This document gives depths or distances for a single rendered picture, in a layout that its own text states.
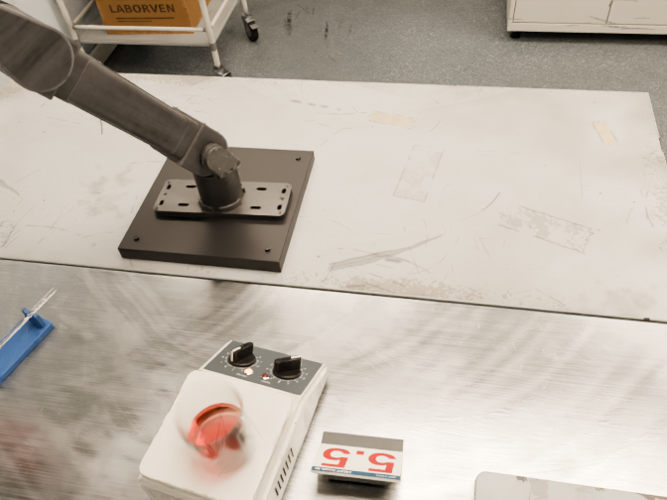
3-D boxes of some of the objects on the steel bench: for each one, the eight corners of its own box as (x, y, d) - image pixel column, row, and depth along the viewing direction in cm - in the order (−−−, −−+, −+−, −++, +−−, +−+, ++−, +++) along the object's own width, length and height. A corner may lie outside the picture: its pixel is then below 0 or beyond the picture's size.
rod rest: (38, 317, 83) (26, 302, 81) (56, 326, 82) (44, 311, 80) (-21, 376, 78) (-36, 362, 75) (-2, 387, 77) (-17, 372, 74)
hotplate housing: (232, 349, 78) (219, 312, 72) (332, 375, 74) (326, 339, 68) (143, 527, 64) (117, 499, 58) (258, 568, 61) (243, 544, 55)
